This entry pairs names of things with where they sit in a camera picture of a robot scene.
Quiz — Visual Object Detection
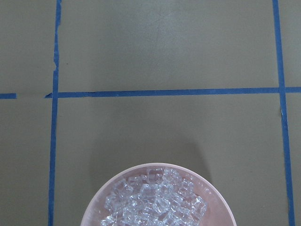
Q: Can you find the pile of ice cubes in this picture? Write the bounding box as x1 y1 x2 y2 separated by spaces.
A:
100 167 207 226

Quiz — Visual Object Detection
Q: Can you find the pink bowl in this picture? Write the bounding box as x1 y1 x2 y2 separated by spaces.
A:
81 163 236 226

